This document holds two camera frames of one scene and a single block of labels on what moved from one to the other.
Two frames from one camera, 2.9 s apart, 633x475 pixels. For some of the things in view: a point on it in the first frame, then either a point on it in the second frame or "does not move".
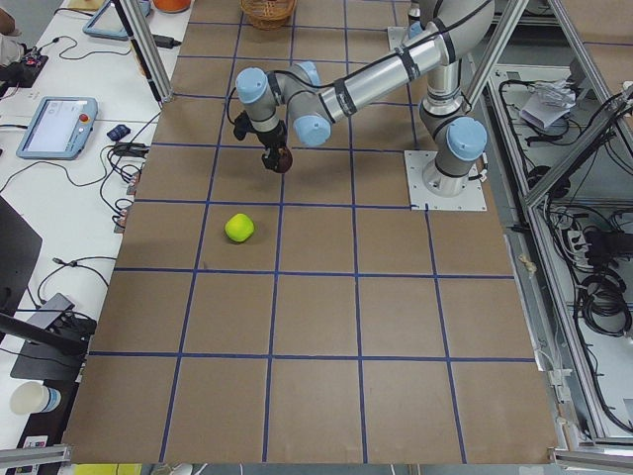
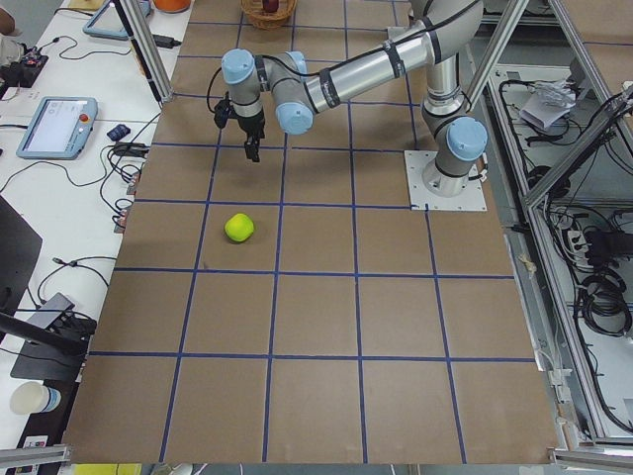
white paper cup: [32, 397] does not move
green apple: [239, 227] does not move
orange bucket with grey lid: [171, 6] does not move
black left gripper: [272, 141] -> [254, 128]
